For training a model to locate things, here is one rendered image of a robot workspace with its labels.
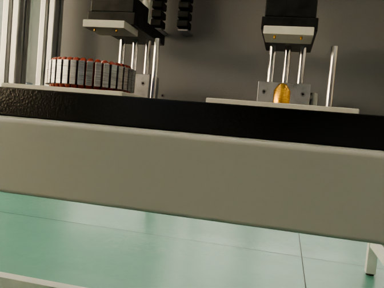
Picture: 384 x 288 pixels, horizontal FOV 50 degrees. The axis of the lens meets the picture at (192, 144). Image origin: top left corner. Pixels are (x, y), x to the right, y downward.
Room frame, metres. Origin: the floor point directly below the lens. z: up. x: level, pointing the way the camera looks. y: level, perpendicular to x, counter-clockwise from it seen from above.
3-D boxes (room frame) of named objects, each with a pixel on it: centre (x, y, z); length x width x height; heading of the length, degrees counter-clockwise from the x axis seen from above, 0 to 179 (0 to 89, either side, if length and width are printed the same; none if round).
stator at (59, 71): (0.54, 0.14, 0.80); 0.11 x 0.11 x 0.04
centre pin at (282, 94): (0.49, -0.10, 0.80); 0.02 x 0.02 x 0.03
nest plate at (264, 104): (0.49, -0.10, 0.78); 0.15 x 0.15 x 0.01; 78
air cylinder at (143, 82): (0.68, 0.11, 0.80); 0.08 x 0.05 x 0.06; 78
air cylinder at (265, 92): (0.63, -0.13, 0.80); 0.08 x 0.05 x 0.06; 78
